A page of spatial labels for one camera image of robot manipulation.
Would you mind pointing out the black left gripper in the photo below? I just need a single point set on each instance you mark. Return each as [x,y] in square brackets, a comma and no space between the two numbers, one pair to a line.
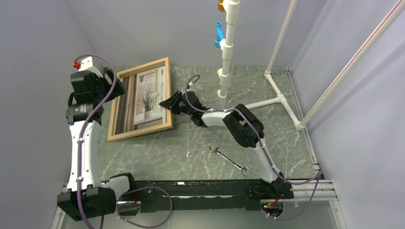
[109,73]

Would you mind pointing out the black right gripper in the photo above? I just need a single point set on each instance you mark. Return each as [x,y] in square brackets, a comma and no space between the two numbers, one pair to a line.
[172,102]

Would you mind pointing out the wooden picture frame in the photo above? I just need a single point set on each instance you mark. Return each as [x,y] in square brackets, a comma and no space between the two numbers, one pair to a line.
[138,112]

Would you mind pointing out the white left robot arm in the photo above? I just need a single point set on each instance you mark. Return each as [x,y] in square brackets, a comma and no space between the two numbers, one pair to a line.
[85,158]

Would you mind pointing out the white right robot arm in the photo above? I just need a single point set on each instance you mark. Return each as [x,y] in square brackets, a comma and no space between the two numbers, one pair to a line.
[246,129]

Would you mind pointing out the silver open-end wrench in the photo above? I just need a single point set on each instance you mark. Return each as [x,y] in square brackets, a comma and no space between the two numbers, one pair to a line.
[243,169]

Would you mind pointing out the white PVC pipe stand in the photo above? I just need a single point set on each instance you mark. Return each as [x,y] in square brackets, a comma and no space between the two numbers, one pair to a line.
[311,50]

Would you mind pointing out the blue pipe fitting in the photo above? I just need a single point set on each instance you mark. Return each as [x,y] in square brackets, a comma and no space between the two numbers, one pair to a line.
[219,35]

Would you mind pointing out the orange pipe fitting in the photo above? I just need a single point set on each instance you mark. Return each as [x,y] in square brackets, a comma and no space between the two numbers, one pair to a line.
[220,5]

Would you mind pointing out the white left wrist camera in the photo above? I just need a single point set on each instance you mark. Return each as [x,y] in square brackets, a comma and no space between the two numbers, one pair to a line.
[89,63]

